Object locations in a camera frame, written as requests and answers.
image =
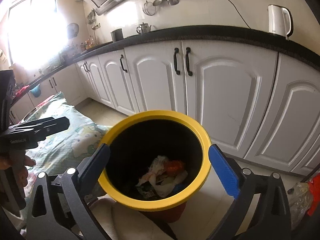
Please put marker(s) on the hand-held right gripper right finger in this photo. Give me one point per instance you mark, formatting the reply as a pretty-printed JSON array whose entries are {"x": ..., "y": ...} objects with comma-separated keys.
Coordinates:
[{"x": 225, "y": 170}]

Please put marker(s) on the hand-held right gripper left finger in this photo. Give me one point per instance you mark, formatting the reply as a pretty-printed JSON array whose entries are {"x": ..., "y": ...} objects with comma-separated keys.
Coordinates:
[{"x": 93, "y": 167}]

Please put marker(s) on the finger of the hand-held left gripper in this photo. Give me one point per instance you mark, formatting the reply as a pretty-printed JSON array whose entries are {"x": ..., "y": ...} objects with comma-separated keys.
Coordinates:
[
  {"x": 55, "y": 123},
  {"x": 27, "y": 138}
]

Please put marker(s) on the blue plastic bag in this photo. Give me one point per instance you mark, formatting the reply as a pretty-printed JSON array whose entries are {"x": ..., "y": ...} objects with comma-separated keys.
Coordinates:
[{"x": 179, "y": 187}]

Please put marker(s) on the green snack packet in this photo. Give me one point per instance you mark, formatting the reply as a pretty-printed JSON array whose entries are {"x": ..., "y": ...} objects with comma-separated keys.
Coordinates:
[{"x": 144, "y": 188}]

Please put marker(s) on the white orange-printed plastic bag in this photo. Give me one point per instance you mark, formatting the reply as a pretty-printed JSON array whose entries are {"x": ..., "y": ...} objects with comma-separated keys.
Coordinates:
[{"x": 156, "y": 167}]

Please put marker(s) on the yellow-rimmed black trash bin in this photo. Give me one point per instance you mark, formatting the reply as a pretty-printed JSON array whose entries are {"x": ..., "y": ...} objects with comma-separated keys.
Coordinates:
[{"x": 155, "y": 116}]

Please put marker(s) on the person's left hand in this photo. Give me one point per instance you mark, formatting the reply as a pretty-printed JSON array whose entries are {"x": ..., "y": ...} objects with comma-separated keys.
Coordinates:
[{"x": 21, "y": 177}]

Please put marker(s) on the red cloth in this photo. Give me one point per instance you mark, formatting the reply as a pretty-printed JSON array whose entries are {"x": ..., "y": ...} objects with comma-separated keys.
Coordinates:
[{"x": 22, "y": 92}]

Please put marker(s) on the printed cartoon blanket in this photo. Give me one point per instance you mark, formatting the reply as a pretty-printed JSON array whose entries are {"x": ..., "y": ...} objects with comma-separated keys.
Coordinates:
[{"x": 70, "y": 140}]

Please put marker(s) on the white lower cabinets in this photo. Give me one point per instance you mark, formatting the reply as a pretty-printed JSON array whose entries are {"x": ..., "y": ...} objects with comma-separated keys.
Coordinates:
[{"x": 225, "y": 100}]

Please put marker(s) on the bright window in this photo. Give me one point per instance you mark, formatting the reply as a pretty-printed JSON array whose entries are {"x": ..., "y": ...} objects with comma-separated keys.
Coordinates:
[{"x": 35, "y": 27}]

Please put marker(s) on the clear plastic bag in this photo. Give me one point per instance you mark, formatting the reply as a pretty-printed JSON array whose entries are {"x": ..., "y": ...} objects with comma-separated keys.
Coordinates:
[{"x": 300, "y": 197}]

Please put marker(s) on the yellow oil bottle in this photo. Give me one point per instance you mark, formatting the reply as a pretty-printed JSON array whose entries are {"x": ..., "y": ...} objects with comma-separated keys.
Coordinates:
[{"x": 90, "y": 42}]

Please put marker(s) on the dark metal canister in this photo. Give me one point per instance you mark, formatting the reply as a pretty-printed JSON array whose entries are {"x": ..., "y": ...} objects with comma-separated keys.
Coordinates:
[{"x": 116, "y": 35}]

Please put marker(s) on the hanging utensil rack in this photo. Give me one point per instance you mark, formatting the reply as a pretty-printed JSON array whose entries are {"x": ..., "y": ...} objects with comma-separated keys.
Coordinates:
[{"x": 93, "y": 20}]

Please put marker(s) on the steel teapot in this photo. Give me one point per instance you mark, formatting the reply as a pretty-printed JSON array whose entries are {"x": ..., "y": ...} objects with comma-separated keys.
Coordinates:
[{"x": 143, "y": 28}]

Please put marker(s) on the black kitchen countertop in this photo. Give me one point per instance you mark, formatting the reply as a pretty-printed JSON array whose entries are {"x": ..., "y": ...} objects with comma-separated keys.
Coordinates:
[{"x": 200, "y": 33}]

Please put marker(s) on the white electric kettle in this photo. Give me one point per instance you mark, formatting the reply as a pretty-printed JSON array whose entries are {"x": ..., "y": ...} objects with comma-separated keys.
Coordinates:
[{"x": 277, "y": 20}]

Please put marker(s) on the round wall fan cover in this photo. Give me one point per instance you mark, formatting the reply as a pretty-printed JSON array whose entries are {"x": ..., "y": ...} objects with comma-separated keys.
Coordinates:
[{"x": 72, "y": 30}]

